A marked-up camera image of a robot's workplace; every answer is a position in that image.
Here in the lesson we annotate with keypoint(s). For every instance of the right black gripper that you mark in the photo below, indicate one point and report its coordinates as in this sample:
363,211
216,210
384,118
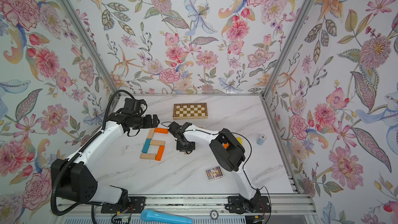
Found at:
179,147

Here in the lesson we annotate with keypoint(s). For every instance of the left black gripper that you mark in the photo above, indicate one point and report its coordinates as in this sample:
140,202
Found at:
150,124

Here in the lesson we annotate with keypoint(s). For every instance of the orange block front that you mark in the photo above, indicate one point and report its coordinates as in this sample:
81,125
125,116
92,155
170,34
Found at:
160,153

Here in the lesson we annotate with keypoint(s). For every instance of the teal wooden block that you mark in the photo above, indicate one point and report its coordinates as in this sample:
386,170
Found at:
146,146

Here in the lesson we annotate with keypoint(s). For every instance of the yellow block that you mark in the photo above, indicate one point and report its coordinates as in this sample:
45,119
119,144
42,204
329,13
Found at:
240,141

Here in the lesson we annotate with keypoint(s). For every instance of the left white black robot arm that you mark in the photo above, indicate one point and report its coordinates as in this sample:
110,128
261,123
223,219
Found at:
74,184

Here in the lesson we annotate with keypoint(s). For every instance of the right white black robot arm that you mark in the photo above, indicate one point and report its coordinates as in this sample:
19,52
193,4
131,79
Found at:
230,155

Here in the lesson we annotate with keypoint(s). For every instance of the wooden chessboard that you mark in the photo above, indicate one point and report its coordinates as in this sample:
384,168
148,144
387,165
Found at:
190,111

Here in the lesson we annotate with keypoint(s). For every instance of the playing card box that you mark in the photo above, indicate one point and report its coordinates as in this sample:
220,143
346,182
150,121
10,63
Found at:
214,173

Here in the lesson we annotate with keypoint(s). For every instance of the small round gauge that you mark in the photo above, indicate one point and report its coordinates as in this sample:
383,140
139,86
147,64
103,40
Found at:
214,215

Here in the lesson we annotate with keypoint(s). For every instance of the blue microphone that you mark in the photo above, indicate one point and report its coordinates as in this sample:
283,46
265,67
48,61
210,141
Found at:
153,216

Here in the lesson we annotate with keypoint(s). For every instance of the small blue white cup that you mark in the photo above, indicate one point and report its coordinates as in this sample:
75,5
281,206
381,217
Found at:
261,139

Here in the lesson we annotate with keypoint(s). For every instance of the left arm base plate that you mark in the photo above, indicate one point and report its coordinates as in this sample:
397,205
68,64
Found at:
134,205

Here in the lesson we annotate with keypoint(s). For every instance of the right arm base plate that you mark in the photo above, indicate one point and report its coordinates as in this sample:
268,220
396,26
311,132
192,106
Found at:
239,205

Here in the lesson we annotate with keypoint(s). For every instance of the aluminium front rail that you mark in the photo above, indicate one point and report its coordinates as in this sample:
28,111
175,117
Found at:
274,204

